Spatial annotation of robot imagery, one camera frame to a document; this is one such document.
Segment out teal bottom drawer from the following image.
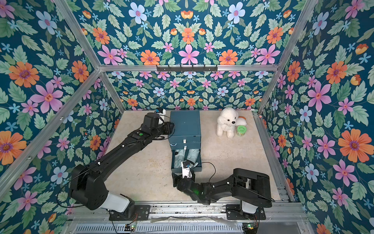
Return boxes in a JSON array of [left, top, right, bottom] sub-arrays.
[[171, 149, 202, 173]]

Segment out mint green umbrella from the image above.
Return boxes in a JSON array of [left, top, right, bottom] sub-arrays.
[[187, 149, 200, 163], [174, 149, 186, 168]]

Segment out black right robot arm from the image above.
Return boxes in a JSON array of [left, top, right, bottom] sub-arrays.
[[172, 168, 273, 208]]

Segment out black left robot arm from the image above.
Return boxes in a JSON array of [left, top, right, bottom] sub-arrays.
[[69, 113, 175, 215]]

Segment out teal drawer cabinet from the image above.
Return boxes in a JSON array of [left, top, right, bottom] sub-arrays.
[[168, 110, 201, 150]]

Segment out white plush dog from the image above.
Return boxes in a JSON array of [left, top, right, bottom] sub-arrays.
[[216, 108, 239, 139]]

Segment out green lidded cup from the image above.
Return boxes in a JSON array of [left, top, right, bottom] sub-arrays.
[[237, 125, 247, 136]]

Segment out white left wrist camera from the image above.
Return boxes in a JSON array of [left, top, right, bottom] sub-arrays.
[[155, 107, 166, 124]]

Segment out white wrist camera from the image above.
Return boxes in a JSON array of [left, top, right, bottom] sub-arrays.
[[155, 107, 166, 124], [181, 160, 194, 178]]

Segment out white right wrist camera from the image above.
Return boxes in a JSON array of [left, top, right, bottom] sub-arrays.
[[181, 160, 194, 178]]

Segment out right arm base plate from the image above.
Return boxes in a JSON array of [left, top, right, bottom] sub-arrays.
[[226, 202, 266, 220]]

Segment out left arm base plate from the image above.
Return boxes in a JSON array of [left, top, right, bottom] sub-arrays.
[[109, 205, 151, 221]]

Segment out black wall hook rail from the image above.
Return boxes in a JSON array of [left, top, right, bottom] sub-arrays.
[[156, 65, 218, 73]]

